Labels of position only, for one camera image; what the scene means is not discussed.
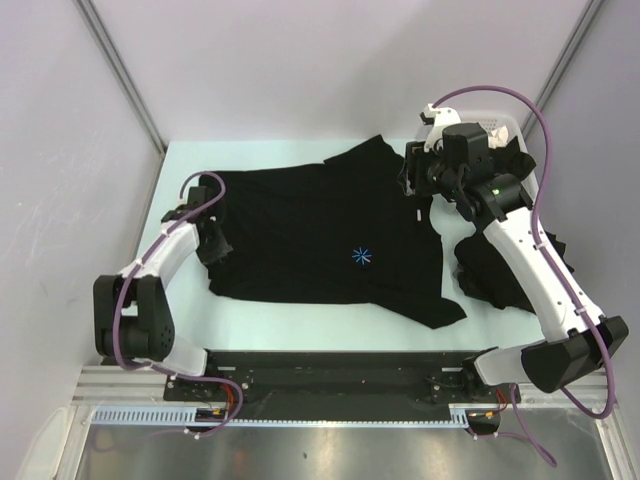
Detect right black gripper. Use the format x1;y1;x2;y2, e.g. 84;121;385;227
398;139;463;197

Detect white plastic laundry basket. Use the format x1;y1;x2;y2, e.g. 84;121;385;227
414;112;539;211

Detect black t shirt blue logo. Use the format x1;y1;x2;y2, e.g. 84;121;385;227
201;136;465;329

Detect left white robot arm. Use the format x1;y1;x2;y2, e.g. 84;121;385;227
93;185;231;400

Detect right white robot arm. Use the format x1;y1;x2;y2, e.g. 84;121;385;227
405;111;629;401

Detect black shirts in basket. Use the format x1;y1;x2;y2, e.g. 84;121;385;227
491;140;536;181

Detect folded black shirt stack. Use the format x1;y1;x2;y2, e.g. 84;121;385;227
452;227;576;316

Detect white cloth in basket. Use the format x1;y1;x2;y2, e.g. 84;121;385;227
488;125;518;149

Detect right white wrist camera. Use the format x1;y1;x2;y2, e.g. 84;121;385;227
420;104;461;152

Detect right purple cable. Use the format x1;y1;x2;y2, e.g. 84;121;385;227
433;84;619;469

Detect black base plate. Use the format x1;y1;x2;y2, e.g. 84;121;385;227
160;352;523;431

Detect slotted cable duct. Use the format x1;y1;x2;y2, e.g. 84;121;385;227
92;402;501;430

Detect right aluminium frame post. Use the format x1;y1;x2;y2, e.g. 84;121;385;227
534;0;608;113

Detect aluminium frame post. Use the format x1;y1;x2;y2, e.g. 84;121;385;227
534;0;608;113
74;0;167;154

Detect left aluminium frame post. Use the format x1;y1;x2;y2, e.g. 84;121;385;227
74;0;167;154

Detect aluminium rail right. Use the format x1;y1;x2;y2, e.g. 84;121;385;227
502;142;621;480

